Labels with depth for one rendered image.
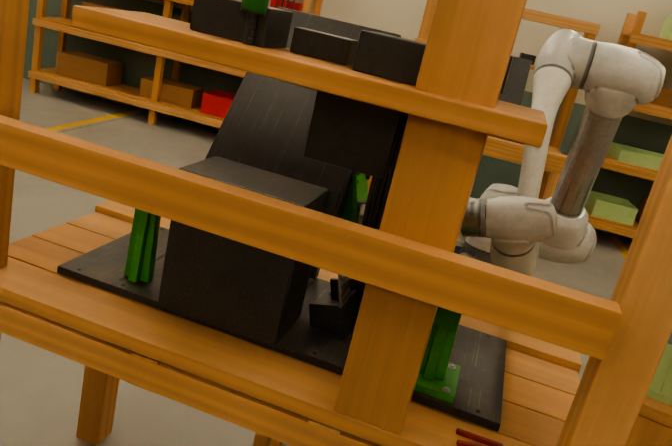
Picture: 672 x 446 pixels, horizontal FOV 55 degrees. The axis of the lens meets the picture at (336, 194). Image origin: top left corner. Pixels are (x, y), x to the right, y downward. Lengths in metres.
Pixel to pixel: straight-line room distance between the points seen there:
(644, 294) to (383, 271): 0.44
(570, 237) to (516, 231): 0.69
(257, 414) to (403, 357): 0.35
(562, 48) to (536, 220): 0.56
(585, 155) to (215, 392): 1.21
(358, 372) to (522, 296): 0.37
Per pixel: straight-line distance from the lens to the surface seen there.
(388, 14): 7.14
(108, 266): 1.75
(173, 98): 7.33
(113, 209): 2.14
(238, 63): 1.20
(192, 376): 1.48
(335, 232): 1.17
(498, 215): 1.48
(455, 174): 1.15
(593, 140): 1.97
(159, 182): 1.29
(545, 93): 1.76
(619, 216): 6.88
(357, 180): 1.57
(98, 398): 2.49
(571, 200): 2.10
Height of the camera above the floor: 1.64
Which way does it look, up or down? 16 degrees down
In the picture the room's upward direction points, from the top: 13 degrees clockwise
